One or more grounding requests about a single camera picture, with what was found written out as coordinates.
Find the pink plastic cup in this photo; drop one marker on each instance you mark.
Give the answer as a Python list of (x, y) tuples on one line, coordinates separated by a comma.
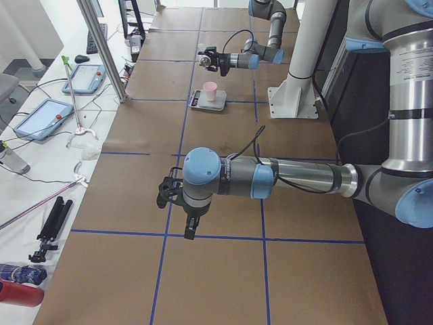
[(210, 88)]

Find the black folded tripod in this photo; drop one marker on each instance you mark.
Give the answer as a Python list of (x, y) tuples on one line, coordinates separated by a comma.
[(51, 229)]

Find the blue teach pendant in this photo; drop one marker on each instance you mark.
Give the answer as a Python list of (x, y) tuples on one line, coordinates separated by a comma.
[(86, 78), (44, 119)]

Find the near blue teach pendant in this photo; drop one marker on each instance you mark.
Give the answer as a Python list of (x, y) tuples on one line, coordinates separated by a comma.
[(44, 119)]

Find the black computer mouse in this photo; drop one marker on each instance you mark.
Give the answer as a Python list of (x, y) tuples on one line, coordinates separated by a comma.
[(81, 59)]

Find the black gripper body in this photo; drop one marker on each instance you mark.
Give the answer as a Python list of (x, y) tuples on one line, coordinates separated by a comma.
[(193, 213), (223, 59)]

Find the blue patterned folded umbrella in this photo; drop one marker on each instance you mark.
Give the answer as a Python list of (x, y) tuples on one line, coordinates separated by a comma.
[(23, 274)]

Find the crumpled white cloth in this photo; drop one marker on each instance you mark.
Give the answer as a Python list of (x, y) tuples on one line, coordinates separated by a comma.
[(88, 150)]

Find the aluminium frame post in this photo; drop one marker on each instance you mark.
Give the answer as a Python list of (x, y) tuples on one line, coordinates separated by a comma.
[(92, 22)]

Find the clear glass sauce bottle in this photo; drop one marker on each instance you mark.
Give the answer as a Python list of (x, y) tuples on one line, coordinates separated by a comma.
[(203, 59)]

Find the red water bottle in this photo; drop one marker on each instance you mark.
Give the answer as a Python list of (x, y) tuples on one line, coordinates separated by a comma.
[(19, 294)]

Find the far blue teach pendant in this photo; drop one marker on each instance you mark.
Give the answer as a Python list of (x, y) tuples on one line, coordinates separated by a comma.
[(86, 78)]

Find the grey digital kitchen scale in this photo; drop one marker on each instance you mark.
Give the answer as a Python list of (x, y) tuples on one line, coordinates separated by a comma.
[(198, 100)]

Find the green tipped reacher grabber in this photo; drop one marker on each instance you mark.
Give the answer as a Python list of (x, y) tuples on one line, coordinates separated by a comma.
[(79, 130)]

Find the clear plastic water bottle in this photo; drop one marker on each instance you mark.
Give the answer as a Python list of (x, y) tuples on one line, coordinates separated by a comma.
[(13, 160)]

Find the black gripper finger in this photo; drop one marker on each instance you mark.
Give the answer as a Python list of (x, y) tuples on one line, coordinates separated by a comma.
[(191, 225)]

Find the pink handled reacher grabber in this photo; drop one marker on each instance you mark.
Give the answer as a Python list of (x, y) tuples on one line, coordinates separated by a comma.
[(78, 179)]

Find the black box with label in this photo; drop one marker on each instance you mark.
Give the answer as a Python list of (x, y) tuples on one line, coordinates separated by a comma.
[(135, 46)]

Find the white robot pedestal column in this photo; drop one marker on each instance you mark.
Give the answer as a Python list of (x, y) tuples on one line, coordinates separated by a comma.
[(295, 97)]

